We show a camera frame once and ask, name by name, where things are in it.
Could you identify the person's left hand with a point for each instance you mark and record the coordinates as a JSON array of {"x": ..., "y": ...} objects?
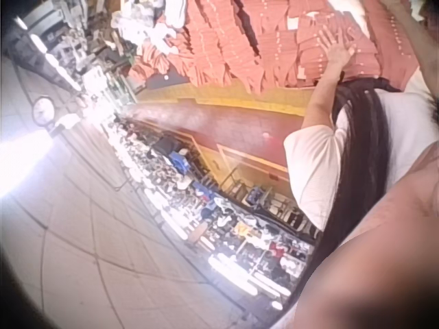
[{"x": 337, "y": 53}]

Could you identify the heap of red packets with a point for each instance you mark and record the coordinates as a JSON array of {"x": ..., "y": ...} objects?
[{"x": 247, "y": 44}]

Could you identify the heap of white bags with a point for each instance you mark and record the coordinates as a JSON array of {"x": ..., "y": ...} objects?
[{"x": 147, "y": 20}]

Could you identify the black bag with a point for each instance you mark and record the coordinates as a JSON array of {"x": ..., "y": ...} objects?
[{"x": 165, "y": 144}]

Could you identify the long shelf of goods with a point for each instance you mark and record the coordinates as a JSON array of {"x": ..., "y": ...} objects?
[{"x": 219, "y": 219}]

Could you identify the cluttered stall shelf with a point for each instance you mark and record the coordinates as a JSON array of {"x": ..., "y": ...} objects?
[{"x": 79, "y": 37}]

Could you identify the round wall clock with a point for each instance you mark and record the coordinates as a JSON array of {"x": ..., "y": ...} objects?
[{"x": 44, "y": 110}]

